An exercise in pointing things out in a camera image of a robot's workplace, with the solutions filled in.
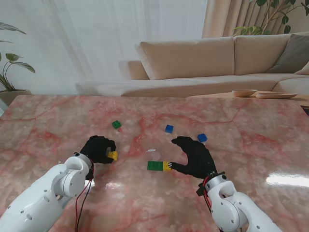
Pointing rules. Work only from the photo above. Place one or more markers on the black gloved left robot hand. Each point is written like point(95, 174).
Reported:
point(96, 149)

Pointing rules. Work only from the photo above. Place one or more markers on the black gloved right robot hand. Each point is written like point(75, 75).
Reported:
point(200, 162)

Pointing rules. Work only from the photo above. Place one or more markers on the yellow toy brick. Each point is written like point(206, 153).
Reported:
point(113, 155)
point(166, 167)

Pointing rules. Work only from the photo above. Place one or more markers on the green toy brick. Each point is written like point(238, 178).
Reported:
point(159, 166)
point(151, 165)
point(116, 124)

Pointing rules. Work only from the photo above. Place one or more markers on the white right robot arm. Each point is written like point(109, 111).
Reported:
point(229, 207)

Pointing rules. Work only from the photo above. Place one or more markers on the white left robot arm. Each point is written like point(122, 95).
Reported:
point(48, 193)

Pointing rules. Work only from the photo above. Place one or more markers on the blue toy brick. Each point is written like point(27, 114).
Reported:
point(202, 137)
point(169, 128)

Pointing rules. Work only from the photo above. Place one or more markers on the round wooden bowl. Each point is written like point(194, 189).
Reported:
point(244, 92)

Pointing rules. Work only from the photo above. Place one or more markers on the beige plant pot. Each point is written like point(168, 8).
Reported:
point(12, 96)

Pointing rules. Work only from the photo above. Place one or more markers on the flat wooden plate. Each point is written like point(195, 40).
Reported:
point(276, 95)

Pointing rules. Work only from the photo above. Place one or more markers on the beige fabric sofa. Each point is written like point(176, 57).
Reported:
point(188, 60)

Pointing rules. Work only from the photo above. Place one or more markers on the white sheer curtain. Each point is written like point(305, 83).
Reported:
point(96, 36)

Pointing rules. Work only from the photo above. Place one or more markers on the large-leaf green houseplant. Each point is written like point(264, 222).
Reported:
point(17, 63)

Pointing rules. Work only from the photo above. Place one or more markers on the beige sofa cushion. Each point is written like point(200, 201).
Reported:
point(303, 70)

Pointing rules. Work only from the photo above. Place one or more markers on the grey sofa cushion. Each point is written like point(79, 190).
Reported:
point(292, 55)

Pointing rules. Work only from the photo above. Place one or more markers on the beige drape curtain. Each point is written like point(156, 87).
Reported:
point(222, 19)

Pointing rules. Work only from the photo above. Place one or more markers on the tall leafy branch plant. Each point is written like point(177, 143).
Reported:
point(285, 19)

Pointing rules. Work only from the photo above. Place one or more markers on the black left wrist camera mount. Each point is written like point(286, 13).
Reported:
point(89, 174)

